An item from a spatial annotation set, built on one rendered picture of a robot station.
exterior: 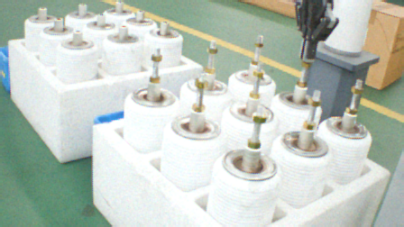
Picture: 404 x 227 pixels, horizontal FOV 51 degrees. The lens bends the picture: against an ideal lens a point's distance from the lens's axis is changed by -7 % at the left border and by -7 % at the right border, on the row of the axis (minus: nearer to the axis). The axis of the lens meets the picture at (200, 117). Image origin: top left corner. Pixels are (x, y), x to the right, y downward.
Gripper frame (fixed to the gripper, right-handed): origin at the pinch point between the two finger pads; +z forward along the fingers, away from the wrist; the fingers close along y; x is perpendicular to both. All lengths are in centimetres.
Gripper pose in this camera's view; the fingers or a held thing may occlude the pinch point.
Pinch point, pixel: (308, 49)
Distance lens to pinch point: 81.1
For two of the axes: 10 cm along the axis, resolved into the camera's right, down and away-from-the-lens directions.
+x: -9.6, 0.1, -2.6
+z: -1.1, 8.9, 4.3
